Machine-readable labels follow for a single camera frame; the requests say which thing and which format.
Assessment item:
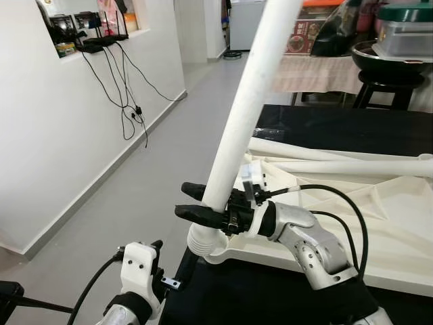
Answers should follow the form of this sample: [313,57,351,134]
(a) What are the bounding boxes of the white refrigerator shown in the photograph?
[229,0,268,51]

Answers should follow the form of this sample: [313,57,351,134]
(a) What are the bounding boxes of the black router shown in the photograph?
[74,34,129,53]

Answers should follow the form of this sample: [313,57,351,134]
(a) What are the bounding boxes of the beige cloth covered table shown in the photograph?
[271,54,363,95]

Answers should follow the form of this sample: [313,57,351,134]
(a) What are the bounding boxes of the white plastic table top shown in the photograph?
[203,132,433,293]

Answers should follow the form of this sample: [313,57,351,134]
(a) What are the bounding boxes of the red printed cardboard box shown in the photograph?
[286,19,325,56]

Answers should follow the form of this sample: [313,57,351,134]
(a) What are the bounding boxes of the black stool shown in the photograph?
[353,68,424,110]

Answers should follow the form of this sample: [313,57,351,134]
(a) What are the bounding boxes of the black bag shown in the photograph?
[327,0,380,58]

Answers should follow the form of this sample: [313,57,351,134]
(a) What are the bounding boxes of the black tripod stand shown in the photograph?
[0,280,74,324]

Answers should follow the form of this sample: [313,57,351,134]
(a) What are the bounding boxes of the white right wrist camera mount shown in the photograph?
[238,162,278,238]

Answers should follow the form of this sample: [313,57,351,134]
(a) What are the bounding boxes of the black tablecloth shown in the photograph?
[159,105,433,325]

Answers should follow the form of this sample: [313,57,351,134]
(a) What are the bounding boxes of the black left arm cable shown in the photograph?
[66,252,126,325]

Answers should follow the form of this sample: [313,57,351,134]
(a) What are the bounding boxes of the clear container green lid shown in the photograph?
[375,0,433,58]

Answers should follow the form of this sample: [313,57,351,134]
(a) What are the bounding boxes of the looped black wall cable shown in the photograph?
[81,49,150,148]

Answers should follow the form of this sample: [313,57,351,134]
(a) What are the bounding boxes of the orange lid container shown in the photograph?
[301,0,346,9]

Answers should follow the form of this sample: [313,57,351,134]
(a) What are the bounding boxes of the long black wall cable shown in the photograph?
[112,41,188,104]

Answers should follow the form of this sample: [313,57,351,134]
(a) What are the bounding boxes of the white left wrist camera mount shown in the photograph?
[120,242,166,319]

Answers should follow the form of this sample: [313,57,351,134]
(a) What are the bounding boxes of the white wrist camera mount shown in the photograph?
[120,242,166,319]
[238,162,278,238]

